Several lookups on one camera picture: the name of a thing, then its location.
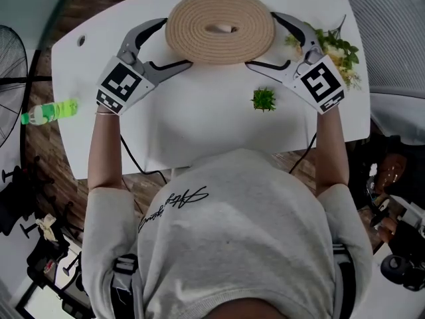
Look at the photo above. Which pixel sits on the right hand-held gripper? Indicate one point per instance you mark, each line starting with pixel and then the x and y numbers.
pixel 320 80

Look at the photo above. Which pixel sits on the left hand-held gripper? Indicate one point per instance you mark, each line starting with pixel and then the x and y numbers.
pixel 121 81

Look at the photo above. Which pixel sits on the person's right forearm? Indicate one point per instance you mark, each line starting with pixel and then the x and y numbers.
pixel 330 151

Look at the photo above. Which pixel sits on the person's left forearm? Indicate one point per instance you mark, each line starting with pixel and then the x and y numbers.
pixel 104 151

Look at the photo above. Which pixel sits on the yellow artificial flower bouquet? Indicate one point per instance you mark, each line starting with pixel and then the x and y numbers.
pixel 342 55

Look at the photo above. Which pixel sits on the small green potted plant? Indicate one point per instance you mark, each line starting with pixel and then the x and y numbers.
pixel 264 99

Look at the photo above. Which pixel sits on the green drink bottle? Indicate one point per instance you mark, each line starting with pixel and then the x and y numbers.
pixel 53 111

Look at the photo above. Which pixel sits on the black standing fan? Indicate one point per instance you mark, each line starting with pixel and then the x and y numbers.
pixel 10 78

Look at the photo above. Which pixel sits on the brown leather bag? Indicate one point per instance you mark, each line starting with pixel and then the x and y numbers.
pixel 393 171

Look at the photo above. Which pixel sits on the cream cloth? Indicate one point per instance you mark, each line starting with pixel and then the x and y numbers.
pixel 46 226

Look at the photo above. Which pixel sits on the person's grey sweatshirt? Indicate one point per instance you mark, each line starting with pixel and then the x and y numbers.
pixel 232 244

